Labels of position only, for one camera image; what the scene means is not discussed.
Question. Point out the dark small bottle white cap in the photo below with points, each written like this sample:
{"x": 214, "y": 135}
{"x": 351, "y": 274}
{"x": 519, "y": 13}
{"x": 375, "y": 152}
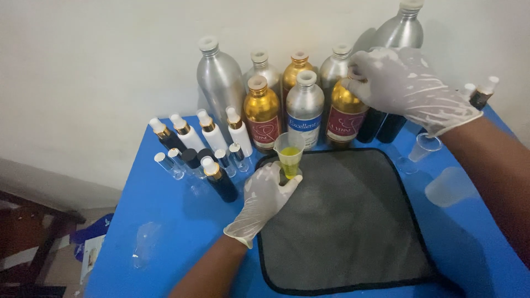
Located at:
{"x": 482, "y": 95}

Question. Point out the white paper packet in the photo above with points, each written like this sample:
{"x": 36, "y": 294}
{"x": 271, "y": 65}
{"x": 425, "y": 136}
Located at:
{"x": 92, "y": 256}

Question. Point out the empty clear plastic funnel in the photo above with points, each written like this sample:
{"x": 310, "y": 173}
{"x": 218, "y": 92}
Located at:
{"x": 424, "y": 147}

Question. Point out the clear plastic wrapper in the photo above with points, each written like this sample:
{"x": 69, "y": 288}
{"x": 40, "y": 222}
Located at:
{"x": 145, "y": 244}

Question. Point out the black spray bottle gold collar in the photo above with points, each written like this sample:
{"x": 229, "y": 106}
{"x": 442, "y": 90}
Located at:
{"x": 169, "y": 138}
{"x": 221, "y": 182}

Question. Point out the silver bottle blue label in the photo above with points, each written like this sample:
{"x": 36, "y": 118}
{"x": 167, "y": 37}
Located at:
{"x": 305, "y": 109}

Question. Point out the gold aluminium bottle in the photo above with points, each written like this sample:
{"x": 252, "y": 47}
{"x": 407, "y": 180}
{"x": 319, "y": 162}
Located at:
{"x": 296, "y": 68}

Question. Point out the person's left hand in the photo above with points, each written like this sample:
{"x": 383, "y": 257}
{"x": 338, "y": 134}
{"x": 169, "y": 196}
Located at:
{"x": 261, "y": 202}

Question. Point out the large silver aluminium bottle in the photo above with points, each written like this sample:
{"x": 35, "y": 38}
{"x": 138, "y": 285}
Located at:
{"x": 401, "y": 29}
{"x": 219, "y": 82}

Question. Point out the clear vial silver cap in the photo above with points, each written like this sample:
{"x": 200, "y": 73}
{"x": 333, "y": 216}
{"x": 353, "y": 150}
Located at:
{"x": 167, "y": 164}
{"x": 239, "y": 157}
{"x": 225, "y": 162}
{"x": 179, "y": 159}

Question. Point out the small silver aluminium bottle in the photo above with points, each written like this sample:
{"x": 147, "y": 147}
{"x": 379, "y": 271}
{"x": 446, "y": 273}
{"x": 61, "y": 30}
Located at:
{"x": 265, "y": 70}
{"x": 336, "y": 68}

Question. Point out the gold bottle red label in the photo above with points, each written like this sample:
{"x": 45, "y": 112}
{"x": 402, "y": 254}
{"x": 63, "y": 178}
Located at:
{"x": 344, "y": 118}
{"x": 263, "y": 116}

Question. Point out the white spray bottle gold collar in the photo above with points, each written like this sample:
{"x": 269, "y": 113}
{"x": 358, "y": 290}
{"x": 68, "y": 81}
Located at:
{"x": 190, "y": 136}
{"x": 214, "y": 136}
{"x": 241, "y": 136}

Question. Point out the person's right hand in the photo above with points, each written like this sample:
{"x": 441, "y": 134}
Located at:
{"x": 410, "y": 91}

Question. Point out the clear plastic funnel yellow liquid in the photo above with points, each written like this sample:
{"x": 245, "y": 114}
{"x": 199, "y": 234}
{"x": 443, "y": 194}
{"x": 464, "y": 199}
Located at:
{"x": 289, "y": 151}

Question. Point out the clear plastic cup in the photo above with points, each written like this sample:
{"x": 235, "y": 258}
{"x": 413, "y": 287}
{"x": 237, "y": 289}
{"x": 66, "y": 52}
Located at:
{"x": 451, "y": 187}

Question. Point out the dark wooden furniture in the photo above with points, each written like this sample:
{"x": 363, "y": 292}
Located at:
{"x": 29, "y": 236}

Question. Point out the grey cloth black edging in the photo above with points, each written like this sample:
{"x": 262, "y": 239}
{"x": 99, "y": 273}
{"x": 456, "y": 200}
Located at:
{"x": 348, "y": 223}

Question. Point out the clear vial black cap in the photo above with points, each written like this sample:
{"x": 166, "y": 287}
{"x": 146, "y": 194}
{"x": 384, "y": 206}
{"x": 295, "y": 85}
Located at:
{"x": 192, "y": 161}
{"x": 206, "y": 154}

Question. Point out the blue cloth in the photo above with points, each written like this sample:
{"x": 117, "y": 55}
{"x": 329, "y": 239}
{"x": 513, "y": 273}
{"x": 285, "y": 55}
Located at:
{"x": 93, "y": 234}

